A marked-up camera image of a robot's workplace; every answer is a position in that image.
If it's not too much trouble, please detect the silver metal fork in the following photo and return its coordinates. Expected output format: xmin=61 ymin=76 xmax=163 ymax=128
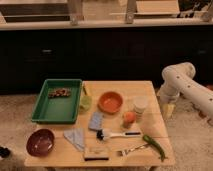
xmin=116 ymin=144 xmax=149 ymax=156

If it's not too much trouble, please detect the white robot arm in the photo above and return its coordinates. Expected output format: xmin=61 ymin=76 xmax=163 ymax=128
xmin=159 ymin=62 xmax=213 ymax=127

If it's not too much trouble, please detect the orange-red bowl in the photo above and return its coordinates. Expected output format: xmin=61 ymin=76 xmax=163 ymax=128
xmin=98 ymin=91 xmax=123 ymax=114

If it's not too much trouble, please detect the dark maroon bowl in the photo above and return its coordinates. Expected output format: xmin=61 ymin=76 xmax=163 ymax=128
xmin=26 ymin=129 xmax=55 ymax=157

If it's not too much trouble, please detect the white lidded jar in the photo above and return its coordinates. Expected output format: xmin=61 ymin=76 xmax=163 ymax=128
xmin=133 ymin=96 xmax=148 ymax=116

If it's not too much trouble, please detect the wooden table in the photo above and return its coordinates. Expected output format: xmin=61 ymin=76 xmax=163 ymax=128
xmin=25 ymin=81 xmax=175 ymax=168

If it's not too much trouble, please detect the blue sponge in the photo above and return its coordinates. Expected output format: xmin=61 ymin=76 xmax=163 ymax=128
xmin=88 ymin=112 xmax=103 ymax=131

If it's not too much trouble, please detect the tan block with black edge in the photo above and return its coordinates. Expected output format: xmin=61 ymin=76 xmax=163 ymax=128
xmin=84 ymin=147 xmax=109 ymax=161

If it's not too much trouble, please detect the green plastic cup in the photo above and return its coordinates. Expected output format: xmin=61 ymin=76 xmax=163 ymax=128
xmin=80 ymin=95 xmax=92 ymax=111

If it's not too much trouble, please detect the light blue folded cloth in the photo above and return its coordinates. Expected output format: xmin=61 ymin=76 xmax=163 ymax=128
xmin=63 ymin=128 xmax=85 ymax=152

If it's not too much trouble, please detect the black cabinet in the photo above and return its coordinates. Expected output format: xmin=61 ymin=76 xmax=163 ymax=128
xmin=0 ymin=26 xmax=213 ymax=94

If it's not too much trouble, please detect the green plastic tray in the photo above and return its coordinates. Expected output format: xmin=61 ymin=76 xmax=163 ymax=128
xmin=31 ymin=79 xmax=82 ymax=124

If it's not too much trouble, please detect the brown food in tray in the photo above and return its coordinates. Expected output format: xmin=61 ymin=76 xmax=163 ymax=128
xmin=48 ymin=88 xmax=71 ymax=98

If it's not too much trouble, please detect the small black object on floor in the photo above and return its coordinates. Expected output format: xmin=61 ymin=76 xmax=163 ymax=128
xmin=0 ymin=146 xmax=11 ymax=158

